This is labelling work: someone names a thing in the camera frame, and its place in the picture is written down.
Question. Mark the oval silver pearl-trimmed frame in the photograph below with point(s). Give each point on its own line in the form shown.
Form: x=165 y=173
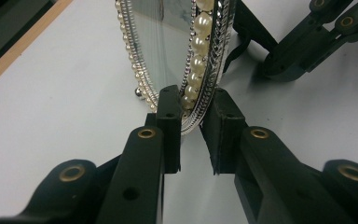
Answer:
x=167 y=46

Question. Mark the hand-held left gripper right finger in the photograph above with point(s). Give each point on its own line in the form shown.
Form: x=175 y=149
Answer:
x=270 y=174

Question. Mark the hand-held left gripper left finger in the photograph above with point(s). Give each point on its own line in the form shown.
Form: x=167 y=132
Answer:
x=136 y=174

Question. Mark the wooden table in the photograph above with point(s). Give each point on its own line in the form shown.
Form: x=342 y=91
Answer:
x=12 y=51

